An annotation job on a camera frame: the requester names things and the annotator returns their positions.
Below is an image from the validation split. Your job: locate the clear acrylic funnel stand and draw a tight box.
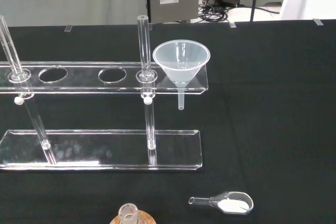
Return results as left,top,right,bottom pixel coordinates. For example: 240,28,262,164
0,15,209,172

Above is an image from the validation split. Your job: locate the glass weighing funnel with powder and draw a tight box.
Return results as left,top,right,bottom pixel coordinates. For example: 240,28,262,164
188,191,255,215

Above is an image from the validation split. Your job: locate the black bench cloth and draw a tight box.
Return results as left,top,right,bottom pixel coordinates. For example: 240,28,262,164
0,19,336,224

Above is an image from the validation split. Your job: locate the glass round-bottom flask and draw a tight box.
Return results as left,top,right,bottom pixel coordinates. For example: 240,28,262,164
118,202,139,224

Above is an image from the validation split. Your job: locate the black coiled cable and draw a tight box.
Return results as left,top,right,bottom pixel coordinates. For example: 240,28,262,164
198,0,251,22

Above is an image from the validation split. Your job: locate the cork ring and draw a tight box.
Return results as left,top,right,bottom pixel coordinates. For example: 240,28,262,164
109,209,157,224

